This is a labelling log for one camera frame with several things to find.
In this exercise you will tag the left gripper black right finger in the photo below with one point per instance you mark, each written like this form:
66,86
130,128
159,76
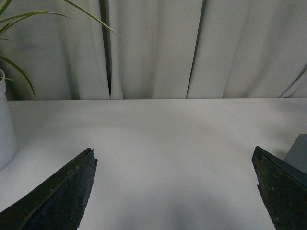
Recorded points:
283,190

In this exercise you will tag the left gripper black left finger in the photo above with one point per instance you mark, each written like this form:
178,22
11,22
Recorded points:
59,202

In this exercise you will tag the gray base block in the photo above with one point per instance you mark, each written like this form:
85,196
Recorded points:
297,155

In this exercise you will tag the white plant pot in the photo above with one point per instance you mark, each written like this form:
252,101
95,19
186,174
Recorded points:
8,140

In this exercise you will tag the gray curtain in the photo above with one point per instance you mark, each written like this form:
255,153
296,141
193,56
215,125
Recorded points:
156,49

